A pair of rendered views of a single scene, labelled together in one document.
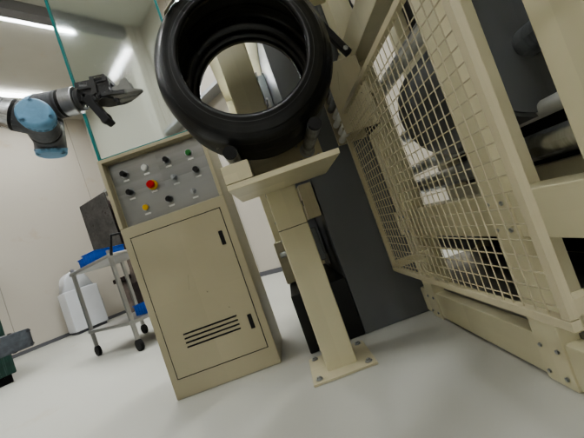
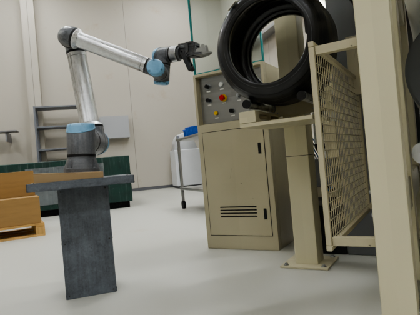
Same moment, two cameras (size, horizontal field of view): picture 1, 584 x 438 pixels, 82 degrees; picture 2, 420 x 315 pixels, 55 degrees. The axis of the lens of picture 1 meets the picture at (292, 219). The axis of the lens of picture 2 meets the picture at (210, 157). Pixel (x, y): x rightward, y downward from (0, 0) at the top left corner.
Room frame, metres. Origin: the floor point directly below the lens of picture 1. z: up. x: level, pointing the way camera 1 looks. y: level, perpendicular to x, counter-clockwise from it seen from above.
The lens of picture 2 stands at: (-0.77, -0.76, 0.63)
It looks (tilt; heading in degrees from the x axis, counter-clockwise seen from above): 1 degrees up; 31
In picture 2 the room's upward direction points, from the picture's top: 5 degrees counter-clockwise
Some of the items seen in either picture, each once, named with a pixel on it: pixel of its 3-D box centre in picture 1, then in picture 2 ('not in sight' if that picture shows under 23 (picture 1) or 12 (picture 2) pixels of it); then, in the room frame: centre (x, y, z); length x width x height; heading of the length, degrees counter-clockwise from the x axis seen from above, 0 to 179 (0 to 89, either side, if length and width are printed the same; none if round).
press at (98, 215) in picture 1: (132, 250); not in sight; (7.16, 3.42, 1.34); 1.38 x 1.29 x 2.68; 49
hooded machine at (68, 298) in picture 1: (81, 300); (186, 160); (8.05, 5.39, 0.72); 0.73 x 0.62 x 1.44; 139
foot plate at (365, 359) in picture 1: (340, 360); (309, 260); (1.47, 0.01, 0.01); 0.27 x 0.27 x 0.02; 2
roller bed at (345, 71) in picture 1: (347, 102); (365, 67); (1.45, -0.39, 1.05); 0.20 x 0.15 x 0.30; 2
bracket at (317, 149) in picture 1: (275, 162); (295, 105); (1.39, -0.01, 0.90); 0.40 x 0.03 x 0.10; 92
